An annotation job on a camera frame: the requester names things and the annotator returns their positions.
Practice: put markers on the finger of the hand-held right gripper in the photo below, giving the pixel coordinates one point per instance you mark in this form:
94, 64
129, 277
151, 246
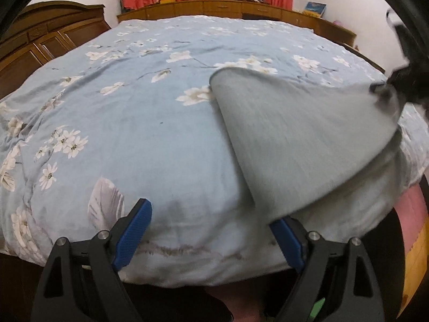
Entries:
398, 82

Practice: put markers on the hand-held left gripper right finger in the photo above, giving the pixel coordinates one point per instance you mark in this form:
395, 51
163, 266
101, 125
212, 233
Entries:
290, 245

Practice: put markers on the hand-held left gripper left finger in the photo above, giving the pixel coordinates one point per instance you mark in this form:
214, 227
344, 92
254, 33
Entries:
132, 238

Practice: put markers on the grey pants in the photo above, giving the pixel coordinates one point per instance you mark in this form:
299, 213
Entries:
295, 134

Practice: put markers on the person's leg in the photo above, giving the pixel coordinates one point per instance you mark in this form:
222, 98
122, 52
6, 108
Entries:
241, 302

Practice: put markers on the blue floral bed cover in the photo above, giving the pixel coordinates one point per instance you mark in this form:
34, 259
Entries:
134, 124

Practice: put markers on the pink mat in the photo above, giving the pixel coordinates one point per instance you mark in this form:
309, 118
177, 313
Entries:
412, 211

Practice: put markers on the long wooden cabinet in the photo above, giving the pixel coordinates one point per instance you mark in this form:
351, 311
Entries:
218, 8

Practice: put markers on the brown wooden wardrobe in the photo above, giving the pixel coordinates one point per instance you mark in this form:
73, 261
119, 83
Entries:
43, 40

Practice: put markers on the dark wooden bed frame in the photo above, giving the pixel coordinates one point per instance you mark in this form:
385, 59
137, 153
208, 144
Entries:
365, 57

